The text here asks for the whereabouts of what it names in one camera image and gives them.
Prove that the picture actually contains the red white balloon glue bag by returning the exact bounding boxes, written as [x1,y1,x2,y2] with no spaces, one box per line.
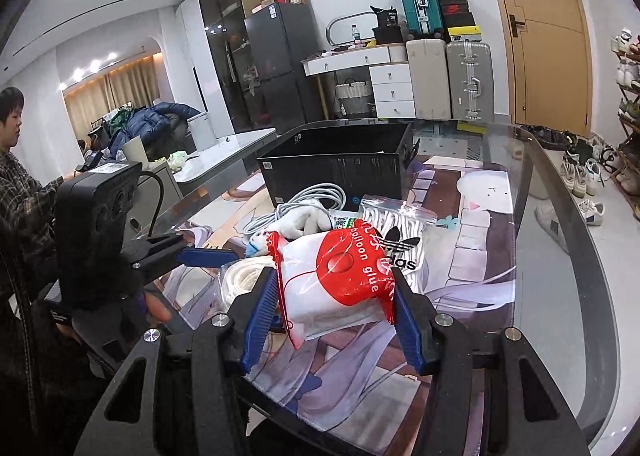
[267,222,395,350]

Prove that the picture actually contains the adidas bag of white laces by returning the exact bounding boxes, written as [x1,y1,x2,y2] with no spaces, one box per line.
[359,196,436,293]

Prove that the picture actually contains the white plush toy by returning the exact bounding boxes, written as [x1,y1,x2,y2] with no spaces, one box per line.
[245,200,333,257]

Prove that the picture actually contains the person's left hand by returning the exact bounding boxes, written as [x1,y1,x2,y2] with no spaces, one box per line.
[134,289,172,329]

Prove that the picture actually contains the anime print table mat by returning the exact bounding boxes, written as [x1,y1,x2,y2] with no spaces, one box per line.
[158,156,516,455]

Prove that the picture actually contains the grey side table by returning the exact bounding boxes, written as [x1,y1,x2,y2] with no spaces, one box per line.
[174,127,278,185]

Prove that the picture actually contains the green white packet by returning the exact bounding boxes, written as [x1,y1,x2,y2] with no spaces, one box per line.
[332,212,366,229]

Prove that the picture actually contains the blue down jacket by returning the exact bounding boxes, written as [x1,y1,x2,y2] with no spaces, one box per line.
[107,101,200,158]

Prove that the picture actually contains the seated person in plaid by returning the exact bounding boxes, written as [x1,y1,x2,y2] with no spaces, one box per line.
[1,86,76,295]

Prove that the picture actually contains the black storage box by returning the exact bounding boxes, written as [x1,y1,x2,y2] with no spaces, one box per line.
[258,120,418,211]

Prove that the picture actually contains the white sneaker under table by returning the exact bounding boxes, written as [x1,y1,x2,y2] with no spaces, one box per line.
[534,198,605,254]

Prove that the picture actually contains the beige curtains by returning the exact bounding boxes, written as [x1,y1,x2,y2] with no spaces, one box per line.
[63,56,160,138]

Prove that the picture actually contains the wicker basket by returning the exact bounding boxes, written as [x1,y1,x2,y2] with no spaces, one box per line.
[335,81,373,118]

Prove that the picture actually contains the black refrigerator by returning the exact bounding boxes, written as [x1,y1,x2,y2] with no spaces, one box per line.
[245,3,324,134]

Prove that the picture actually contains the tall dark cabinet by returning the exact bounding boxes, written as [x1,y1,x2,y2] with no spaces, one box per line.
[198,0,270,133]

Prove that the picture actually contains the white drawer desk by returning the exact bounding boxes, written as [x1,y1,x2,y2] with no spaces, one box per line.
[303,43,416,119]

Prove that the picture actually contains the silver suitcase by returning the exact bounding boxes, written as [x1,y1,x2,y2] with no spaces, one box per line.
[446,41,495,123]

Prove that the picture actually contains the beige suitcase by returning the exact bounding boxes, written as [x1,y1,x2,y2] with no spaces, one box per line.
[406,38,451,121]

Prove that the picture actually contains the water bottle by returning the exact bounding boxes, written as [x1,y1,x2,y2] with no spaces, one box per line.
[352,24,362,48]

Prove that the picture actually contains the black cat bag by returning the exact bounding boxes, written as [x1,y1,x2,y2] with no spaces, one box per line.
[371,6,405,45]

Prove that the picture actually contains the teal suitcase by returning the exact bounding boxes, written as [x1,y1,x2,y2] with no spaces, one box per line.
[401,0,444,38]

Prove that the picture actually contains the stack of shoe boxes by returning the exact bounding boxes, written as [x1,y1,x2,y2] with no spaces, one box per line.
[438,0,483,42]

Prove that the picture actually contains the wooden door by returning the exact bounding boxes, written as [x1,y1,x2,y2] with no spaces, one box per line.
[494,0,592,135]

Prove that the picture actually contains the wooden shoe rack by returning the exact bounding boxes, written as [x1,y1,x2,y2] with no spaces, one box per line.
[610,28,639,220]

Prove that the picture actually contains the bag of white rope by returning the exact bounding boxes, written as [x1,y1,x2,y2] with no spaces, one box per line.
[220,255,274,311]

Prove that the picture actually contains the black tracking camera left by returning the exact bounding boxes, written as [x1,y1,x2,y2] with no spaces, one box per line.
[54,162,142,309]

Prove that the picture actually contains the coiled white cable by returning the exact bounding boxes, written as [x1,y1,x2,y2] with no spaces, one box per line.
[241,181,348,239]

